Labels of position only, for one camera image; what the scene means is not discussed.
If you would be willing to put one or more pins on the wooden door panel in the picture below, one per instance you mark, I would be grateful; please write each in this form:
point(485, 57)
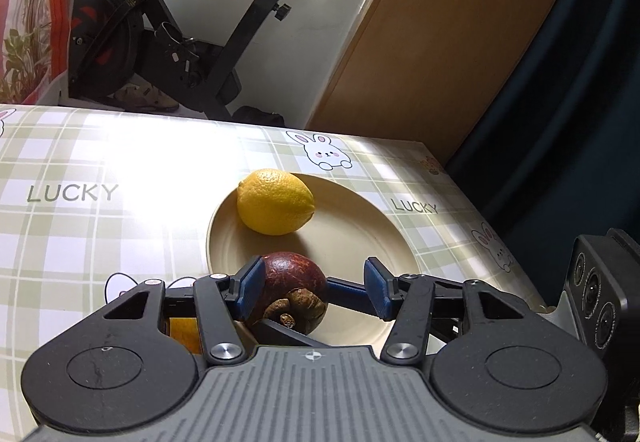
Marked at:
point(425, 47)

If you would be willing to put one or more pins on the green checked rabbit tablecloth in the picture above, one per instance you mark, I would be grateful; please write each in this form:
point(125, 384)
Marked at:
point(100, 222)

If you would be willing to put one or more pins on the cream round plate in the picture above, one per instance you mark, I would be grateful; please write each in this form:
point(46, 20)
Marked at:
point(350, 232)

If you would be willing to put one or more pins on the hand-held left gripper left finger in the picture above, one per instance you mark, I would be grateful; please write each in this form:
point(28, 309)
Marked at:
point(252, 282)

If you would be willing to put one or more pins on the dark blue curtain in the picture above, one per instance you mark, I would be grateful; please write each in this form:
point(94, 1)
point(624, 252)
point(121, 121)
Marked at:
point(575, 97)

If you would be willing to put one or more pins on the black exercise bike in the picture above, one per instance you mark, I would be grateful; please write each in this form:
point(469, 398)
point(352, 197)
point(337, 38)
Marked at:
point(115, 12)

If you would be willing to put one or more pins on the yellow lemon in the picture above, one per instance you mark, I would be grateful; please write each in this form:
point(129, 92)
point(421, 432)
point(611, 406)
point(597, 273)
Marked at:
point(275, 202)

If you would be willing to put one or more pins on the black bag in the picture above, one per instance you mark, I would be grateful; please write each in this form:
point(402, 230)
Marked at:
point(257, 116)

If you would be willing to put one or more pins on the beige sandal shoe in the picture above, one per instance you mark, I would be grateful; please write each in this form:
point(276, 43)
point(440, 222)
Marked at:
point(145, 97)

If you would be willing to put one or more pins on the dark purple mangosteen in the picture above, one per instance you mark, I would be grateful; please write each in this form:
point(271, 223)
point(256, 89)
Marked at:
point(290, 277)

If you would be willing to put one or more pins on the orange citrus fruit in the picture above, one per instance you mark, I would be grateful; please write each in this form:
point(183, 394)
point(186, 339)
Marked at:
point(182, 332)

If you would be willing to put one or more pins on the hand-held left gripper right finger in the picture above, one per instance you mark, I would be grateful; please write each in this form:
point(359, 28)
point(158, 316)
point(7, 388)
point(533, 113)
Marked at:
point(375, 292)

